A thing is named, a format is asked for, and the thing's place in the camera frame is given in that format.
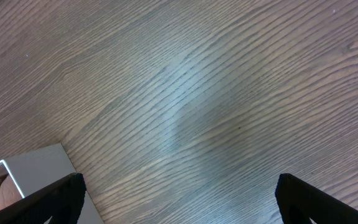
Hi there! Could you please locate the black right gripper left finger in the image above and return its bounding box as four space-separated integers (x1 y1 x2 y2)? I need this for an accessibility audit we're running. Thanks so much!
0 173 86 224

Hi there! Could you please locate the brown plush toy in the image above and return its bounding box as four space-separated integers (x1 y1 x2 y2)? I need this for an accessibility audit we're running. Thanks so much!
0 175 22 210

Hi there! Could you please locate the white cardboard box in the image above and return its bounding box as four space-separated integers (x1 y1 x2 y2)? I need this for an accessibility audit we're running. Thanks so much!
0 144 103 224

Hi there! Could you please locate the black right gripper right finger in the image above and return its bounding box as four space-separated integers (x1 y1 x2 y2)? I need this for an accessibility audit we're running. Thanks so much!
275 173 358 224

